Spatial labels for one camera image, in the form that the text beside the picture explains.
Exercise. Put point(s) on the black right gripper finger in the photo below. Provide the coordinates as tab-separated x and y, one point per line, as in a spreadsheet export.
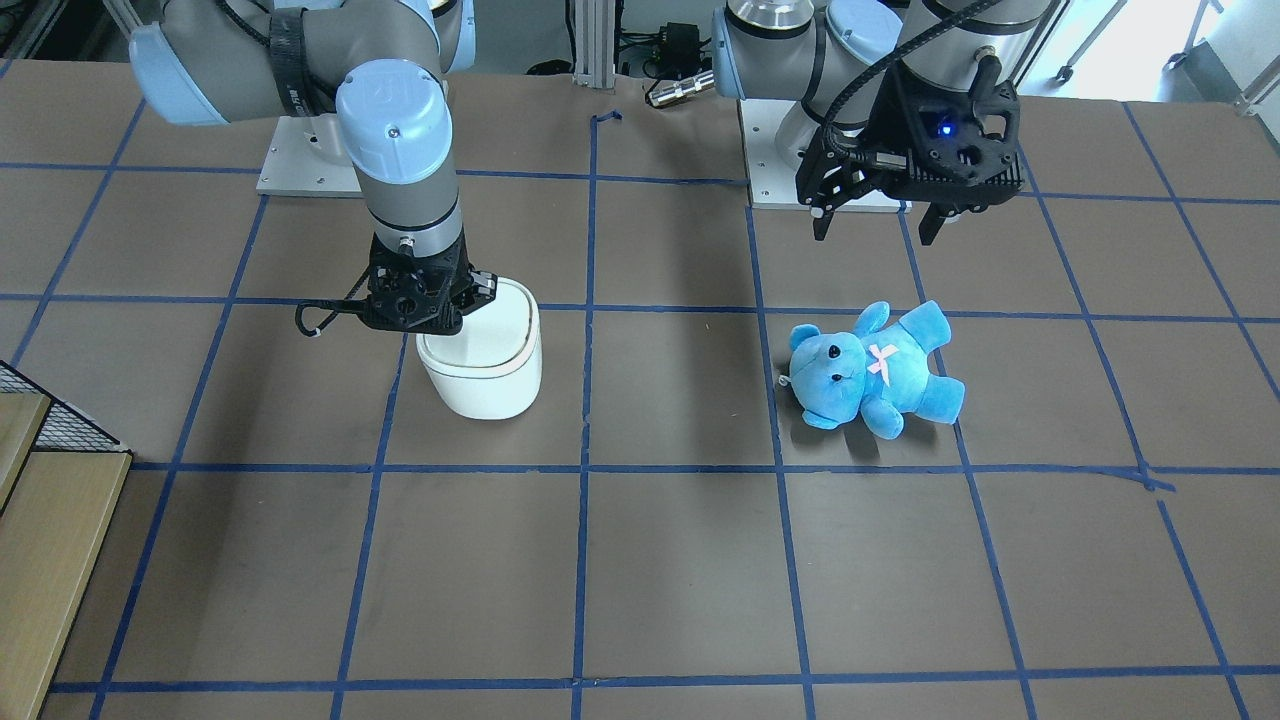
480	289

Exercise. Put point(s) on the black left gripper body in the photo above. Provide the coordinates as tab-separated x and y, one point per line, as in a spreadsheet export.
888	120

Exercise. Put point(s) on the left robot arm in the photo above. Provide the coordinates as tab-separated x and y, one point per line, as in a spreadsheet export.
830	59

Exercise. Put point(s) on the blue teddy bear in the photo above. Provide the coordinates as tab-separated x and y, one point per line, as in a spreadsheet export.
878	371

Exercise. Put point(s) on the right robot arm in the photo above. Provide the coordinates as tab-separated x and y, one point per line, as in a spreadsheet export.
380	68

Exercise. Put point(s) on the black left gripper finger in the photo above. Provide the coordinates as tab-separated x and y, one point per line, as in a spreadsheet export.
823	207
934	219

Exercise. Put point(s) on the grid-pattern cardboard box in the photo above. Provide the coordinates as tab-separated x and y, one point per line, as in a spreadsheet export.
62	477

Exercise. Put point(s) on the silver metal cylinder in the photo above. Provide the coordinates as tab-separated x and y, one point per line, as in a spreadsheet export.
666	93

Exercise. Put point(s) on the white trash can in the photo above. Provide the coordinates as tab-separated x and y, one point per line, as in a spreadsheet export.
491	370

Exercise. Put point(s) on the aluminium frame post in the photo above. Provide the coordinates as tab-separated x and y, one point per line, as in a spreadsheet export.
593	30

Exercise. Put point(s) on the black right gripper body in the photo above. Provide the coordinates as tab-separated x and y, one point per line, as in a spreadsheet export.
481	287

